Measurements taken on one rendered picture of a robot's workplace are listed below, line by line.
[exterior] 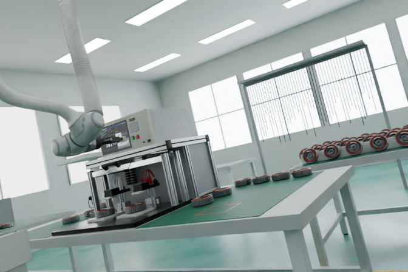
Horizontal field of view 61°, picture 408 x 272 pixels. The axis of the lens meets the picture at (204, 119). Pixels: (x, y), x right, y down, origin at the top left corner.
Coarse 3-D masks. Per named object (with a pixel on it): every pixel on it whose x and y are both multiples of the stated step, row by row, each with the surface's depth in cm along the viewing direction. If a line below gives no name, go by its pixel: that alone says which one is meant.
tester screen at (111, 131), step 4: (116, 124) 207; (120, 124) 205; (124, 124) 203; (104, 128) 212; (108, 128) 211; (112, 128) 209; (116, 128) 207; (120, 128) 205; (124, 128) 203; (104, 132) 213; (108, 132) 211; (112, 132) 209; (116, 132) 207; (100, 136) 215; (104, 136) 213; (108, 136) 211; (112, 136) 209; (128, 136) 202; (112, 144) 209; (116, 144) 208; (104, 148) 213; (108, 148) 211; (104, 152) 213; (108, 152) 212
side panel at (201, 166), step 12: (192, 144) 205; (204, 144) 216; (192, 156) 203; (204, 156) 213; (192, 168) 197; (204, 168) 209; (192, 180) 195; (204, 180) 206; (216, 180) 215; (204, 192) 201
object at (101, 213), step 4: (104, 208) 200; (108, 208) 199; (112, 208) 195; (96, 212) 192; (100, 212) 191; (104, 212) 191; (108, 212) 192; (112, 212) 193; (96, 216) 192; (100, 216) 191; (104, 216) 191
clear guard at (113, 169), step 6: (138, 156) 172; (144, 156) 190; (120, 162) 172; (126, 162) 169; (102, 168) 179; (108, 168) 175; (114, 168) 172; (120, 168) 168; (126, 168) 165; (102, 174) 174; (108, 174) 171
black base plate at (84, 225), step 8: (160, 208) 182; (168, 208) 175; (176, 208) 180; (144, 216) 167; (152, 216) 165; (160, 216) 169; (80, 224) 194; (88, 224) 186; (96, 224) 179; (104, 224) 171; (112, 224) 165; (120, 224) 159; (128, 224) 156; (136, 224) 155; (56, 232) 185; (64, 232) 181; (72, 232) 178; (80, 232) 174; (88, 232) 171
